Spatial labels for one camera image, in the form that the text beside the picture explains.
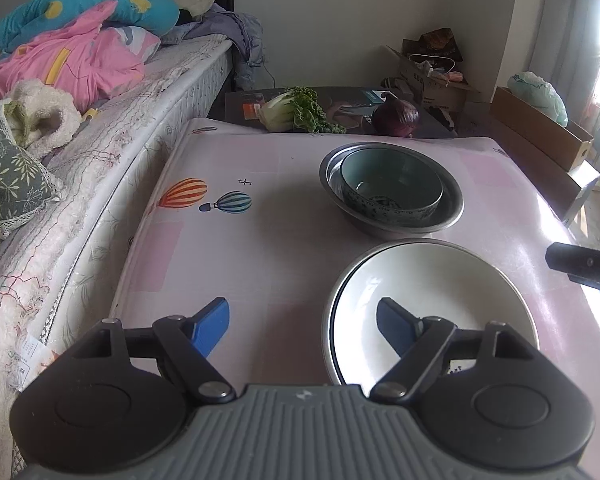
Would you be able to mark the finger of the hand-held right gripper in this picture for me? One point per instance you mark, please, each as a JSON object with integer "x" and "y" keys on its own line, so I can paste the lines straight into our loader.
{"x": 590, "y": 265}

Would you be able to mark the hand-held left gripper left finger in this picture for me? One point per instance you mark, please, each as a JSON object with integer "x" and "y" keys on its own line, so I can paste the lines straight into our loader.
{"x": 212, "y": 325}

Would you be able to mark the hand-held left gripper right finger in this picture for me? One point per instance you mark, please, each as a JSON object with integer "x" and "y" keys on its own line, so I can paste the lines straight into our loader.
{"x": 395, "y": 325}

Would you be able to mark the white ceramic plate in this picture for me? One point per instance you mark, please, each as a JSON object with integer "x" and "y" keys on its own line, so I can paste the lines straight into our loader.
{"x": 430, "y": 285}

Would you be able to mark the large deep steel plate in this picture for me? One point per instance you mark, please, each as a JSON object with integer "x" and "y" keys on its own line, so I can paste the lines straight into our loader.
{"x": 365, "y": 261}

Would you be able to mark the medium steel bowl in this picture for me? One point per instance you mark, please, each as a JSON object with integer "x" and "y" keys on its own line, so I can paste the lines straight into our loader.
{"x": 390, "y": 232}

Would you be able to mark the teal ceramic bowl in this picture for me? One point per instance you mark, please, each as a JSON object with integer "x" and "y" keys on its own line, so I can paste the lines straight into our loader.
{"x": 390, "y": 180}

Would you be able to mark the small steel bowl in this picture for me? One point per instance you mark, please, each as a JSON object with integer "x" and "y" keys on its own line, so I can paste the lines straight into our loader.
{"x": 336, "y": 185}

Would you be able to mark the pink printed tablecloth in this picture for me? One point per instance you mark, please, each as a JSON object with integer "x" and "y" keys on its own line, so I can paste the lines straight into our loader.
{"x": 260, "y": 240}

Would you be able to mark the large brown carton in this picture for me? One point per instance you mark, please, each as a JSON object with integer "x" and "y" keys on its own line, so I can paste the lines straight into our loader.
{"x": 540, "y": 170}

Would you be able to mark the long cardboard box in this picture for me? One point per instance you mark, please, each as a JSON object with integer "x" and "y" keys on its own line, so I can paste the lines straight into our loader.
{"x": 540, "y": 120}

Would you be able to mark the green white plastic bag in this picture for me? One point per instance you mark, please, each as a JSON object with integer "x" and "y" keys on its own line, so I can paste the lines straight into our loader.
{"x": 540, "y": 92}

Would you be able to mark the photo card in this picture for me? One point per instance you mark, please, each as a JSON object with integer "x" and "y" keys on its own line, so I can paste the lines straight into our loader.
{"x": 30, "y": 355}

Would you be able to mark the purple onion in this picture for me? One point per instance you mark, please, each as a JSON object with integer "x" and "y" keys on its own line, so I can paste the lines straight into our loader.
{"x": 395, "y": 117}

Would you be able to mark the green leafy cabbage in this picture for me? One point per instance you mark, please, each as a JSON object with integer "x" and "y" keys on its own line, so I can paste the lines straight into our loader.
{"x": 285, "y": 112}

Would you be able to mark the dark low side table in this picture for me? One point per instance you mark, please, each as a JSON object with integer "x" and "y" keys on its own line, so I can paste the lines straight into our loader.
{"x": 350, "y": 105}

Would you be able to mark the white quilted mattress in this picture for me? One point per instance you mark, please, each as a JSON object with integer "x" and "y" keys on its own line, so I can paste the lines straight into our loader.
{"x": 170, "y": 90}

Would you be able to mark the open cardboard box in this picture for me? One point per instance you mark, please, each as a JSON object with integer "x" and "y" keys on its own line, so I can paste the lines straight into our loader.
{"x": 430, "y": 85}

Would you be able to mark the pale curtain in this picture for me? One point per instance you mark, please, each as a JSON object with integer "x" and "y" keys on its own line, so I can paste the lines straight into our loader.
{"x": 555, "y": 20}

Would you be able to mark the green floral pillow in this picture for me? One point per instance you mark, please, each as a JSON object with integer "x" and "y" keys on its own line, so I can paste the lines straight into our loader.
{"x": 5, "y": 175}

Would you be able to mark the brown snack bag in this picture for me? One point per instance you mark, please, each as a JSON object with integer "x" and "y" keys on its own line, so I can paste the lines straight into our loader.
{"x": 440, "y": 42}

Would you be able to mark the fluffy white blanket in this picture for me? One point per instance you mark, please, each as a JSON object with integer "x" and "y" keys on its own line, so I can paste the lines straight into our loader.
{"x": 45, "y": 115}

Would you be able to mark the grey purple clothes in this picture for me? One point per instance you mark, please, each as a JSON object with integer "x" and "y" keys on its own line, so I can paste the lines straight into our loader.
{"x": 235, "y": 35}

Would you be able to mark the pink quilt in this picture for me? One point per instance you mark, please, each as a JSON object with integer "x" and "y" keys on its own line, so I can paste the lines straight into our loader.
{"x": 80, "y": 60}

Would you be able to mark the cream pillow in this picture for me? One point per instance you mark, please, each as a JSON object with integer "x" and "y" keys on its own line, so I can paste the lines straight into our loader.
{"x": 192, "y": 0}

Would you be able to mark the teal blanket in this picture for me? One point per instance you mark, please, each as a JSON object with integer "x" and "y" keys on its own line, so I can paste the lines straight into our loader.
{"x": 55, "y": 5}

